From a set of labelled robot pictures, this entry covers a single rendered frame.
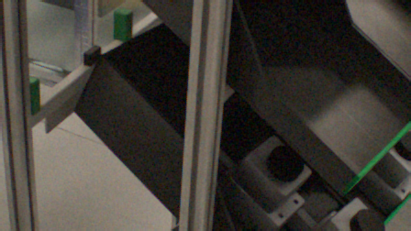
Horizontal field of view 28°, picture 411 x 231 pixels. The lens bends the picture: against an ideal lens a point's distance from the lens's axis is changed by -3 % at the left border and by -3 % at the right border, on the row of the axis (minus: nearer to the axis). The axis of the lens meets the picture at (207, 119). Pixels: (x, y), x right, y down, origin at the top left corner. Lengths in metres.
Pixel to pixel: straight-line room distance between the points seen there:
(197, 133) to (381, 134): 0.14
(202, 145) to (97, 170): 0.81
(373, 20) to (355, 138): 0.17
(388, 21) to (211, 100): 0.25
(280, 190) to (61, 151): 0.81
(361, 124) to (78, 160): 0.85
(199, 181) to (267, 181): 0.08
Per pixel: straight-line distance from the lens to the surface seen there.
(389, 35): 0.75
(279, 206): 0.70
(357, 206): 0.71
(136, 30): 0.84
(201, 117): 0.59
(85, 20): 1.50
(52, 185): 1.37
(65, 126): 1.50
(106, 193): 1.35
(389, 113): 0.66
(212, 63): 0.56
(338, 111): 0.63
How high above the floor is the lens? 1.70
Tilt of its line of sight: 33 degrees down
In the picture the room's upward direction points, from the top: 5 degrees clockwise
